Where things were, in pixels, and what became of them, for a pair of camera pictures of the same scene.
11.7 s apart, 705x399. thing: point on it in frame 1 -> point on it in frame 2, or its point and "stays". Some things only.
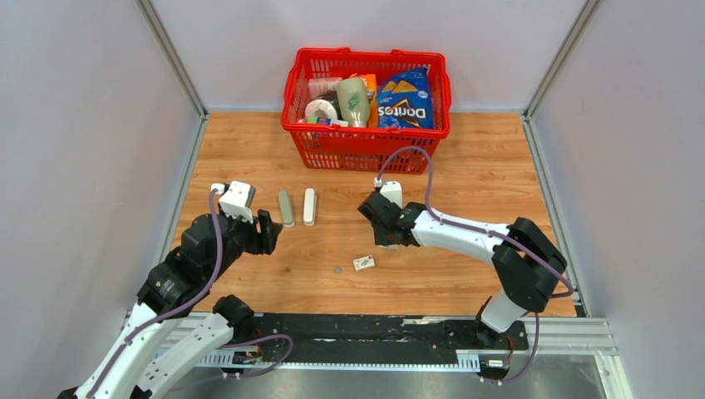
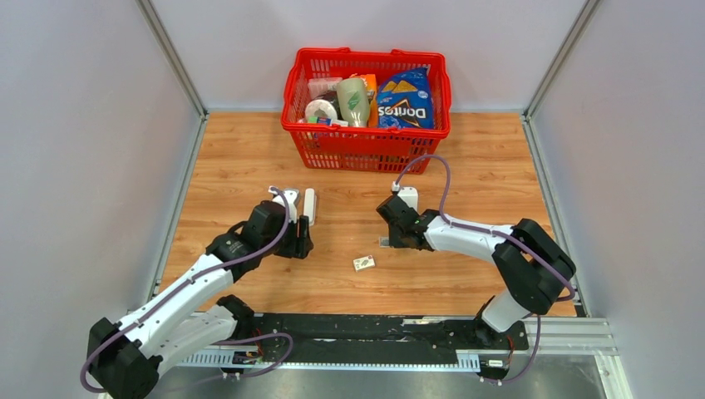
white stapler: x=310 y=207 stays
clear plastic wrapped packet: x=317 y=86 stays
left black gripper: x=264 y=241 -> x=300 y=246
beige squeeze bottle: x=353 y=100 stays
